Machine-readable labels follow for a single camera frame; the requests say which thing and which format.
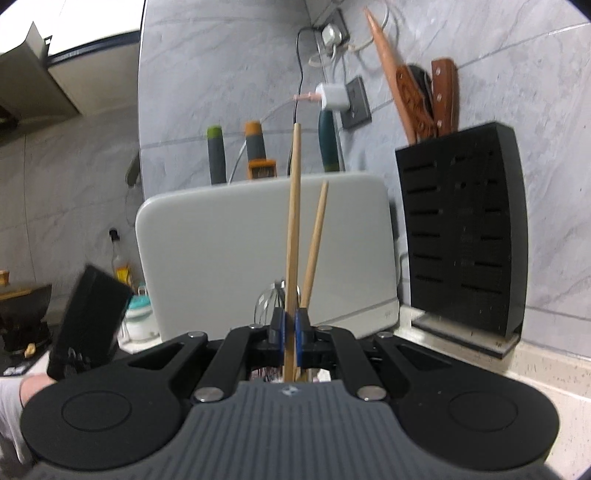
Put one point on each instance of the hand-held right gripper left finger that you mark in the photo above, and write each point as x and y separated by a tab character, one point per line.
278	332

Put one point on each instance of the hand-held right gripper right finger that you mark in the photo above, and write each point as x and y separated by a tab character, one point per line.
301	337

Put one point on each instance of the metal whisk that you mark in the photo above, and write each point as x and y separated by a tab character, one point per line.
268	300

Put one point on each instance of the person's left forearm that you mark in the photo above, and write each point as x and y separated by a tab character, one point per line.
11	415

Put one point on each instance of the white cup with teal lid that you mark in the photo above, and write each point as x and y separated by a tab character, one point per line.
141	314

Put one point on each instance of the black wok with lid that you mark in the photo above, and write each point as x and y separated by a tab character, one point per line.
25	309

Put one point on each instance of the oil bottle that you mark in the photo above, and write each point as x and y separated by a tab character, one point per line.
121	263

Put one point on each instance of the white knife holder appliance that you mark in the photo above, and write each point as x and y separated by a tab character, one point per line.
221	249

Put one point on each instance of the black knife block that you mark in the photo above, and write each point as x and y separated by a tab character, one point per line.
461	230

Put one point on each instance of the range hood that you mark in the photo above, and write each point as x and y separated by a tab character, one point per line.
32	87

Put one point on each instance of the white USB charger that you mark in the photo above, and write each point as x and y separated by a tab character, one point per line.
333	96

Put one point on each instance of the grey wall socket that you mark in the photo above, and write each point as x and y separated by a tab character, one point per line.
356	104

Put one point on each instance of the wall socket with round plug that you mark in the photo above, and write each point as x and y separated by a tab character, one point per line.
332	30

